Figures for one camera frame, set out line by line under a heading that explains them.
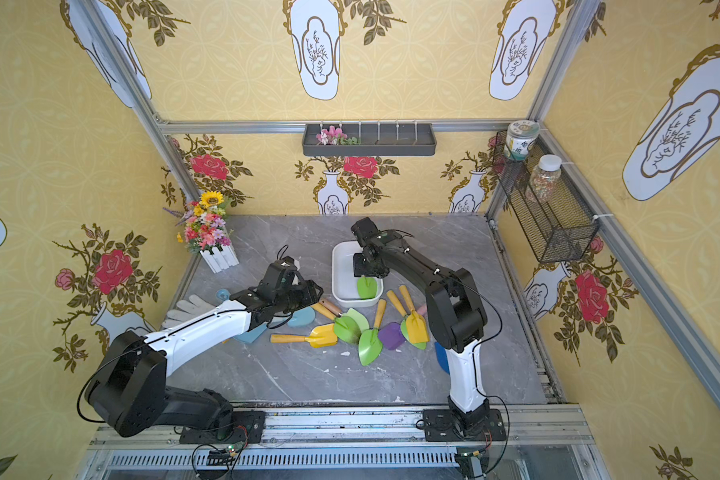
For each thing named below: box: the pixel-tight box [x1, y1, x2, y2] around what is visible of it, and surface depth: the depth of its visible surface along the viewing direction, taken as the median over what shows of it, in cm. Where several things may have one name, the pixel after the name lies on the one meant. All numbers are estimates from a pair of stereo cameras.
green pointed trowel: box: [358, 299, 387, 367], surface depth 88 cm
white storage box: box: [331, 240, 384, 308], surface depth 102 cm
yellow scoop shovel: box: [270, 323, 338, 348], surface depth 90 cm
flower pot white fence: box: [163, 190, 239, 273], surface depth 100 cm
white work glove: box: [162, 295, 216, 330], surface depth 97 cm
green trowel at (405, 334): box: [400, 318, 427, 350], surface depth 90 cm
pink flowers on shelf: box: [316, 125, 359, 146], surface depth 89 cm
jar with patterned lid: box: [504, 120, 541, 161], surface depth 87 cm
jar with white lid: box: [529, 154, 562, 202], surface depth 74 cm
